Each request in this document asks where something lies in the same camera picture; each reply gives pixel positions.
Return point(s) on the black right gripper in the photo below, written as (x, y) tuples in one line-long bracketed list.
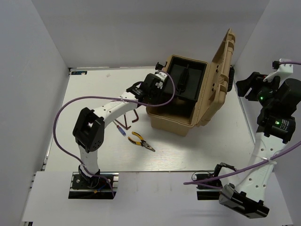
[(256, 79)]

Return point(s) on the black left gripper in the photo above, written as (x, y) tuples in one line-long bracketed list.
[(159, 89)]

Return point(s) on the tan plastic toolbox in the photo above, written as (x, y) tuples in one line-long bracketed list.
[(180, 116)]

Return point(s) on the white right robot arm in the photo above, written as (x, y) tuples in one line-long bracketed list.
[(276, 126)]

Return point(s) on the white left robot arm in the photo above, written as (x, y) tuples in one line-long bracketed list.
[(90, 125)]

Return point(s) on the large brown hex key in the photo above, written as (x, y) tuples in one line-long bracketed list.
[(136, 117)]

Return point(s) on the black toolbox inner tray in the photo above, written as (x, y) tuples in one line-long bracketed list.
[(186, 78)]

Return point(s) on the blue red screwdriver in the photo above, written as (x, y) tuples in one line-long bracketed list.
[(120, 129)]

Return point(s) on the yellow black needle-nose pliers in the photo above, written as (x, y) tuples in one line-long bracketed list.
[(141, 142)]

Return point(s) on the blue XDOF label sticker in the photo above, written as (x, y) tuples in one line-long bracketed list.
[(78, 72)]

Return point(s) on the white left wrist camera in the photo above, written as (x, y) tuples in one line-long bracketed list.
[(161, 75)]

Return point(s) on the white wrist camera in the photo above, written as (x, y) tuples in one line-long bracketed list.
[(161, 75), (283, 69)]

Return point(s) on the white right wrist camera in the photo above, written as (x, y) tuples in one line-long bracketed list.
[(283, 69)]

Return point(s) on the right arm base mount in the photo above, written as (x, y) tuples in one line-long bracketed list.
[(210, 191)]

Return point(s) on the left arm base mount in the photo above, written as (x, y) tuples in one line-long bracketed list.
[(97, 190)]

